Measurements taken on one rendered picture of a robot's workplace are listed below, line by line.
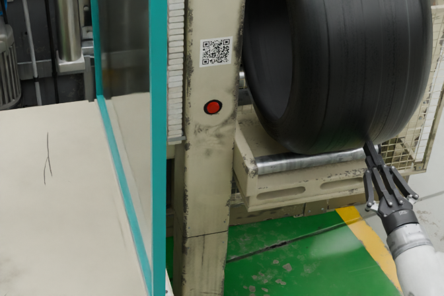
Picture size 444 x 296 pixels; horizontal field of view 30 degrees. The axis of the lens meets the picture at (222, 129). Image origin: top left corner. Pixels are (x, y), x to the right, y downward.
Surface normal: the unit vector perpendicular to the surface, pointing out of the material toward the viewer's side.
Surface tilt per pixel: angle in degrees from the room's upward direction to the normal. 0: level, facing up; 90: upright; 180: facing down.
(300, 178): 0
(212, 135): 90
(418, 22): 60
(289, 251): 0
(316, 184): 90
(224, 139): 90
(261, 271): 0
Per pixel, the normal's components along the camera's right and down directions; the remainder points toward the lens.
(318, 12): -0.48, 0.06
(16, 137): 0.04, -0.77
